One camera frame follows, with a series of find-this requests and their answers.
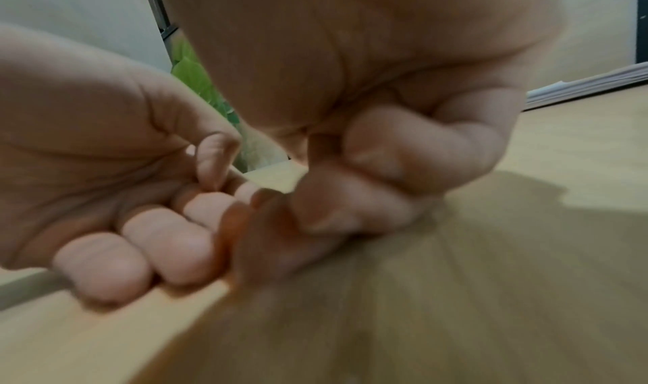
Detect black partition frame post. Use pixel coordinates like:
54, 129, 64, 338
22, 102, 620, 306
138, 0, 181, 42
632, 0, 648, 65

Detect person's left hand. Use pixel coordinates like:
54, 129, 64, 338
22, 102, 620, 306
0, 24, 265, 306

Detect person's right hand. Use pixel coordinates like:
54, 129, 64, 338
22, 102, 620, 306
151, 0, 574, 287

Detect stack of white printed papers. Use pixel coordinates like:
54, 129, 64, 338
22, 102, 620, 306
523, 61, 648, 111

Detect large leafy potted plant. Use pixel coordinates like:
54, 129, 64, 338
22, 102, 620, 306
169, 36, 265, 171

